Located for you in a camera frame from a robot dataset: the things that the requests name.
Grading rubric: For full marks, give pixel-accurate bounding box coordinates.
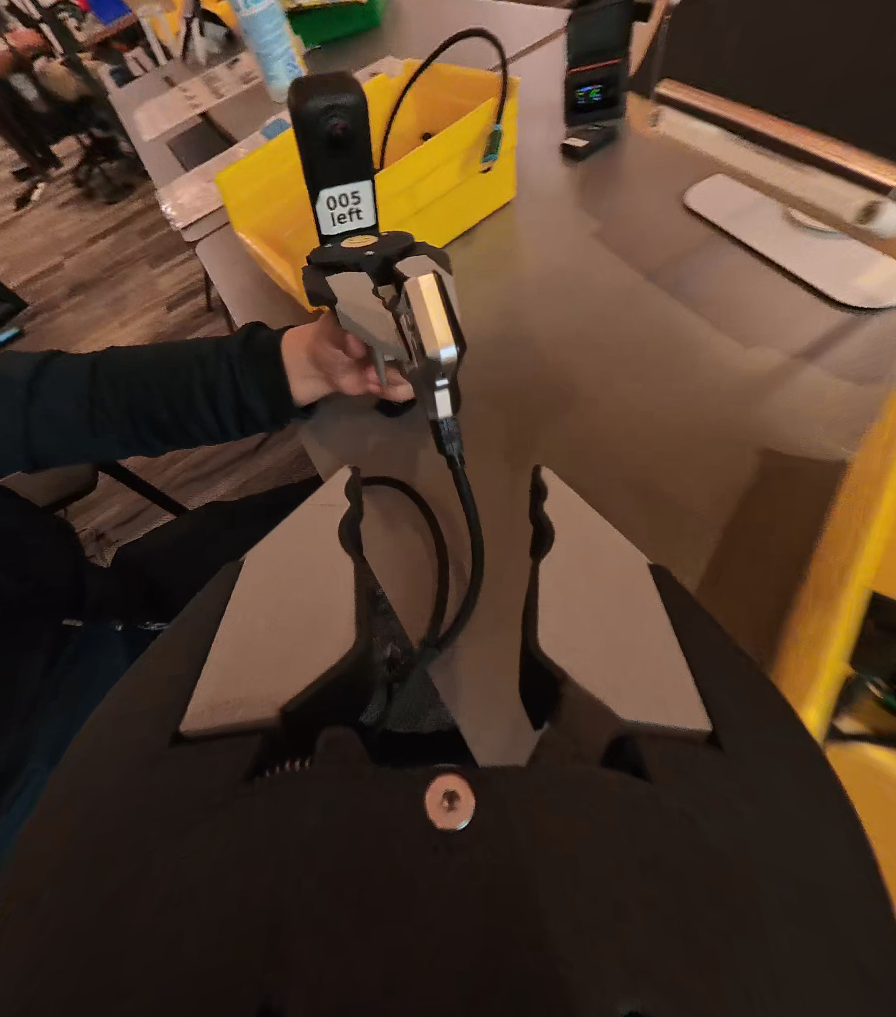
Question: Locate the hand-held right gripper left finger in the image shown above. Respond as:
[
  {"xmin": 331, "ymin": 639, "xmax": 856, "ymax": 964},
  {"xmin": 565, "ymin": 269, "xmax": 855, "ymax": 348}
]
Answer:
[{"xmin": 178, "ymin": 466, "xmax": 376, "ymax": 738}]

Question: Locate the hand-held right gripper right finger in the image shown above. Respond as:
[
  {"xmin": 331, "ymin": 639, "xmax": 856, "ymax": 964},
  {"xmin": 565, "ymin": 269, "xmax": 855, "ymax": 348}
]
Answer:
[{"xmin": 521, "ymin": 466, "xmax": 714, "ymax": 735}]

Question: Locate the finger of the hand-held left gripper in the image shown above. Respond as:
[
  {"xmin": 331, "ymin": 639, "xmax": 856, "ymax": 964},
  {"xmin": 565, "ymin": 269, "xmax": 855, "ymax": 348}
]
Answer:
[{"xmin": 330, "ymin": 269, "xmax": 421, "ymax": 390}]

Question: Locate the silver port adapter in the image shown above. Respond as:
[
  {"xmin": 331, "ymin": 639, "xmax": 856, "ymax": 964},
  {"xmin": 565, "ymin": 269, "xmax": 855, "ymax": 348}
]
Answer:
[{"xmin": 402, "ymin": 270, "xmax": 467, "ymax": 422}]

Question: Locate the black hdmi cable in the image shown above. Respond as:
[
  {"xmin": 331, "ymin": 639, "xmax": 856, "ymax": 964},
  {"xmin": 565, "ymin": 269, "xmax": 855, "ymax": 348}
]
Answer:
[{"xmin": 356, "ymin": 417, "xmax": 489, "ymax": 716}]

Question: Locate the person's left forearm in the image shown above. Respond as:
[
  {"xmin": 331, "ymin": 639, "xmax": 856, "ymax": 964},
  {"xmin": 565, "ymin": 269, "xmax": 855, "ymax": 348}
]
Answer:
[{"xmin": 0, "ymin": 322, "xmax": 301, "ymax": 481}]

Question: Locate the person's left hand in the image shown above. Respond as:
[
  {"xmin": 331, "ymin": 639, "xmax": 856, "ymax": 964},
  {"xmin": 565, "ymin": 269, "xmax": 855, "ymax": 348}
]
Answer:
[{"xmin": 281, "ymin": 314, "xmax": 417, "ymax": 406}]

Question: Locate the white blue wipes canister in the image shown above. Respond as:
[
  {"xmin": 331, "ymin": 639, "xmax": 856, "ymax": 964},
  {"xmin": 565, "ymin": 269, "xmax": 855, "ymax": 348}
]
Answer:
[{"xmin": 229, "ymin": 0, "xmax": 307, "ymax": 103}]

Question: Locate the green plastic bin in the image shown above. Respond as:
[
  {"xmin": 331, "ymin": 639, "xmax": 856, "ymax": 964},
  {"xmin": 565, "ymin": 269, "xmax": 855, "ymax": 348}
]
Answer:
[{"xmin": 285, "ymin": 0, "xmax": 387, "ymax": 47}]

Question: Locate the black office chair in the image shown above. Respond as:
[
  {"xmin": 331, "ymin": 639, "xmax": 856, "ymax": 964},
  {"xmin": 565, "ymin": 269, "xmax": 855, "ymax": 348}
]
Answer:
[{"xmin": 70, "ymin": 72, "xmax": 143, "ymax": 203}]

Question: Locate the small black box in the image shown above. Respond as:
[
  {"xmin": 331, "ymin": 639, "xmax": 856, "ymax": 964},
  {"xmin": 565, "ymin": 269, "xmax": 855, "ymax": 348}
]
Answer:
[{"xmin": 561, "ymin": 127, "xmax": 618, "ymax": 162}]

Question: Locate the black device with small display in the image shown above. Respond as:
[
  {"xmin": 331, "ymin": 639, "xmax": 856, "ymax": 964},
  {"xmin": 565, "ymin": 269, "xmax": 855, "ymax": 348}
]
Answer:
[{"xmin": 564, "ymin": 0, "xmax": 640, "ymax": 128}]

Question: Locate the black monitor with silver stand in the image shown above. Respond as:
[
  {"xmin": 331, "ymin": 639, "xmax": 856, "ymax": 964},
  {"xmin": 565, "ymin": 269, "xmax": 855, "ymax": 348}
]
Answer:
[{"xmin": 631, "ymin": 0, "xmax": 896, "ymax": 311}]

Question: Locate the black cable with teal connector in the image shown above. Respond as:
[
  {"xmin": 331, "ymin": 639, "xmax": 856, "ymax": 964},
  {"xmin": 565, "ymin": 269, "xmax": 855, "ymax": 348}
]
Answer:
[{"xmin": 378, "ymin": 28, "xmax": 509, "ymax": 173}]

